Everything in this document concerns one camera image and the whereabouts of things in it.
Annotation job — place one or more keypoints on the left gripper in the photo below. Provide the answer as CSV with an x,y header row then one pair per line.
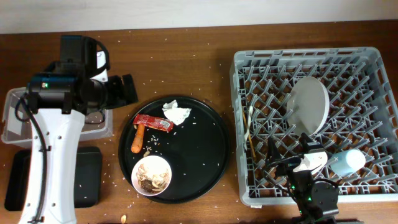
x,y
120,99

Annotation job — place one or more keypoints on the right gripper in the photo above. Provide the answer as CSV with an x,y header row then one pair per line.
x,y
274,159

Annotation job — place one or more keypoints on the wooden chopstick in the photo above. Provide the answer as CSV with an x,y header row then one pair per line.
x,y
249,138

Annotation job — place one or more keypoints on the red snack wrapper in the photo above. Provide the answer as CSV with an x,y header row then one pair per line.
x,y
154,122

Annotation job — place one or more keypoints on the grey round plate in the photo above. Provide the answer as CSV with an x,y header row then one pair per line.
x,y
309,102

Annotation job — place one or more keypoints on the light blue plastic cup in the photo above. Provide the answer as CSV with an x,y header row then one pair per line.
x,y
348,162

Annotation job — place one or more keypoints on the orange carrot piece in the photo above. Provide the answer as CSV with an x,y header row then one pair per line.
x,y
138,140

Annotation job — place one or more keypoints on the white tissue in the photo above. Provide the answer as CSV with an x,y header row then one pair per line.
x,y
174,113

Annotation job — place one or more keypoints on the pink bowl with food scraps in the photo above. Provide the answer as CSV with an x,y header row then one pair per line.
x,y
151,176

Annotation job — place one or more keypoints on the white plastic fork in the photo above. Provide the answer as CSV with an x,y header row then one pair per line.
x,y
249,118

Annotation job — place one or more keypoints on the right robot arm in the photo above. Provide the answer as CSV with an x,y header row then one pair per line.
x,y
316,198

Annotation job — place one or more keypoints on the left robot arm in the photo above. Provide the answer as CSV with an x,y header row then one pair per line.
x,y
56,103

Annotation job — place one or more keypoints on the grey plastic dishwasher rack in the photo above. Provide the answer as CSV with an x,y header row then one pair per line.
x,y
362,115

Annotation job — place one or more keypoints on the black rectangular waste tray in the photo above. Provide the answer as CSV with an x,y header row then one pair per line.
x,y
87,179

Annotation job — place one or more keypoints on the clear plastic waste bin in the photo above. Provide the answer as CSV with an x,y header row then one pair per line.
x,y
97,125

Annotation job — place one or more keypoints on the peanut on table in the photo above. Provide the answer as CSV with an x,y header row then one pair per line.
x,y
123,219

